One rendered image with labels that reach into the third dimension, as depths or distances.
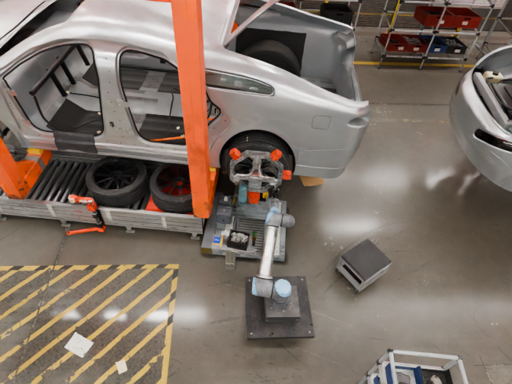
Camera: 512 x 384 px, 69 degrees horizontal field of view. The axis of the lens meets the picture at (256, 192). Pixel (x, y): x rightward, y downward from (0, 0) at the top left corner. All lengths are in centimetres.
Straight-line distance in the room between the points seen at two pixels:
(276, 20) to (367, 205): 256
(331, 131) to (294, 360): 216
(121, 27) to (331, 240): 308
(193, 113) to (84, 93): 229
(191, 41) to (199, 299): 248
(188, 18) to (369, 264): 281
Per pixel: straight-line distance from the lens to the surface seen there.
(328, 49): 515
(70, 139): 439
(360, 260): 401
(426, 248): 484
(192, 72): 276
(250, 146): 369
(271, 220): 330
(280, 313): 350
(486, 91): 507
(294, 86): 345
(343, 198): 495
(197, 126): 302
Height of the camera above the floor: 357
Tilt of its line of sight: 48 degrees down
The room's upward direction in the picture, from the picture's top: 5 degrees clockwise
